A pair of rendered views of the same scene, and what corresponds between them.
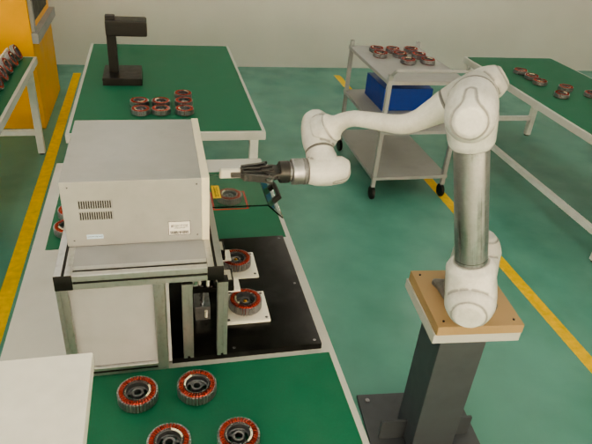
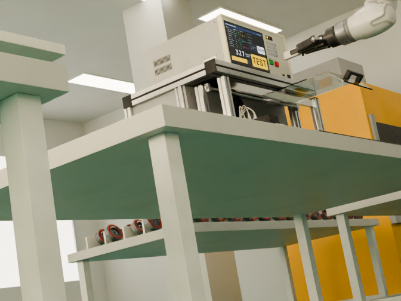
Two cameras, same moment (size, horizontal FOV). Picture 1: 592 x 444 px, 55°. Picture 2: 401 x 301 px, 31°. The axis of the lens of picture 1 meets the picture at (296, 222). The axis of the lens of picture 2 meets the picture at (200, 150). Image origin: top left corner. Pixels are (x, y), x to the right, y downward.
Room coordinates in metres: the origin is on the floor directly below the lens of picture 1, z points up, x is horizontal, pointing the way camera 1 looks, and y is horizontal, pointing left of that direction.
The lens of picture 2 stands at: (-0.26, -1.60, 0.30)
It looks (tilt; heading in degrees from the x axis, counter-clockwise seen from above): 12 degrees up; 52
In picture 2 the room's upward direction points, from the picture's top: 10 degrees counter-clockwise
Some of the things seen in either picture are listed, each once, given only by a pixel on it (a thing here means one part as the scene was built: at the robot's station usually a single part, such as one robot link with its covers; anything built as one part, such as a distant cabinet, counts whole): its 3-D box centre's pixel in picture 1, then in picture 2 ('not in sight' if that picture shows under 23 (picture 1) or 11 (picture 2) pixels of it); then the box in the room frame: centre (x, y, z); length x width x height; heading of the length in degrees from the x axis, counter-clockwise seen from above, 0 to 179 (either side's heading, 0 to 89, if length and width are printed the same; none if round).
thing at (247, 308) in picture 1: (245, 301); not in sight; (1.51, 0.15, 0.80); 0.11 x 0.11 x 0.04
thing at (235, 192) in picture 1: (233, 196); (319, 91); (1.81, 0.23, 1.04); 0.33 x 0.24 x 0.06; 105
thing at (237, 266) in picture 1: (235, 260); not in sight; (1.74, 0.21, 0.80); 0.11 x 0.11 x 0.04
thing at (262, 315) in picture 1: (245, 307); not in sight; (1.51, 0.15, 0.78); 0.15 x 0.15 x 0.01; 15
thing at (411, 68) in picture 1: (396, 114); not in sight; (4.28, -0.71, 0.51); 1.01 x 0.60 x 1.01; 15
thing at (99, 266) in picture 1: (142, 213); (223, 96); (1.54, 0.49, 1.09); 0.68 x 0.44 x 0.05; 15
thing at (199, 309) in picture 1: (202, 306); not in sight; (1.47, 0.29, 0.80); 0.07 x 0.05 x 0.06; 15
